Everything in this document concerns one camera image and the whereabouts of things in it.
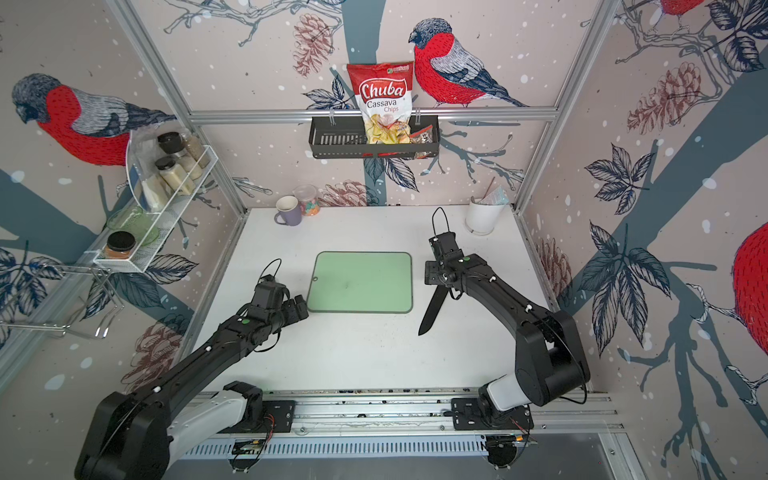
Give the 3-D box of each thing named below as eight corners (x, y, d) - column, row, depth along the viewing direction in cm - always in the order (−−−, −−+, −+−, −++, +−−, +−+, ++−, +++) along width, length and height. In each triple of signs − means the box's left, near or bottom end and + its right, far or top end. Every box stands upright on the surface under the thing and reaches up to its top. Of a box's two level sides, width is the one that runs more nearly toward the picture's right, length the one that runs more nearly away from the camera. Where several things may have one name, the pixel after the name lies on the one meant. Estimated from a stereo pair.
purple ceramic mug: (279, 230, 117) (271, 213, 109) (285, 211, 123) (278, 195, 116) (299, 230, 117) (293, 213, 109) (304, 211, 123) (298, 195, 116)
